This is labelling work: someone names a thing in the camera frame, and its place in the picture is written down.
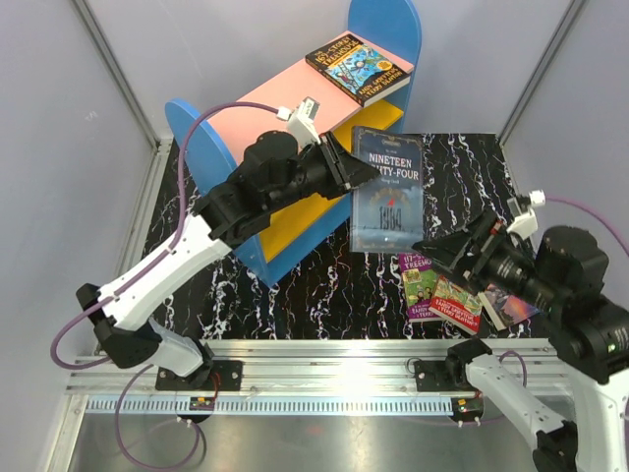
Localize black marble pattern mat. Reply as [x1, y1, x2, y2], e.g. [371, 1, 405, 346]
[153, 134, 515, 340]

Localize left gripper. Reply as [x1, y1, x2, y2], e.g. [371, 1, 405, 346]
[265, 131, 381, 214]

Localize Nineteen Eighty-Four book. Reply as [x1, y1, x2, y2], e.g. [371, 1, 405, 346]
[350, 126, 424, 254]

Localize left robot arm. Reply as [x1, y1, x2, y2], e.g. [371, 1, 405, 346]
[77, 131, 380, 390]

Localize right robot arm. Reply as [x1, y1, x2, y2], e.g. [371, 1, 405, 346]
[413, 210, 628, 471]

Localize black blue Treehouse book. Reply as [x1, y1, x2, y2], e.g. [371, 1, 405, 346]
[305, 33, 411, 108]

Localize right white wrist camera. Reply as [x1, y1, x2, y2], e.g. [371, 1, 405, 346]
[507, 190, 546, 240]

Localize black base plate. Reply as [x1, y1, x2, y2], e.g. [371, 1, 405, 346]
[155, 359, 244, 392]
[413, 359, 475, 392]

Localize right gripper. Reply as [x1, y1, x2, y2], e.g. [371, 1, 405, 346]
[412, 206, 565, 311]

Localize blue Jane Eyre book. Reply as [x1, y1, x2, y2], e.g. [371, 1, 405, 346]
[478, 285, 539, 330]

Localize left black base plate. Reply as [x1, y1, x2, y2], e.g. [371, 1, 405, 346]
[155, 359, 244, 392]

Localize purple cable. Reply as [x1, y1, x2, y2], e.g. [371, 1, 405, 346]
[51, 100, 286, 466]
[495, 194, 629, 424]

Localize white slotted cable duct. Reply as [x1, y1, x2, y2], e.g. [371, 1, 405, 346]
[86, 394, 485, 417]

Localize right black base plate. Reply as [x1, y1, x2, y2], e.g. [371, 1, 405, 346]
[413, 359, 475, 392]

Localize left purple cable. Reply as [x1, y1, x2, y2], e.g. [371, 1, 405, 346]
[51, 100, 286, 466]

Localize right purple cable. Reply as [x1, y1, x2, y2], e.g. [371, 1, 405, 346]
[495, 194, 629, 424]

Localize red 13-Storey Treehouse book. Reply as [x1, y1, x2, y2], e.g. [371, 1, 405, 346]
[429, 275, 483, 335]

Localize purple 117-Storey Treehouse book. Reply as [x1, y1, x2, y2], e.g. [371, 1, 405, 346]
[399, 254, 441, 323]

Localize blue pink yellow bookshelf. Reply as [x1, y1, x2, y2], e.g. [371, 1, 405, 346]
[149, 1, 422, 291]

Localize aluminium mounting rail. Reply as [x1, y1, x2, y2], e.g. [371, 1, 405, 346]
[64, 338, 570, 398]

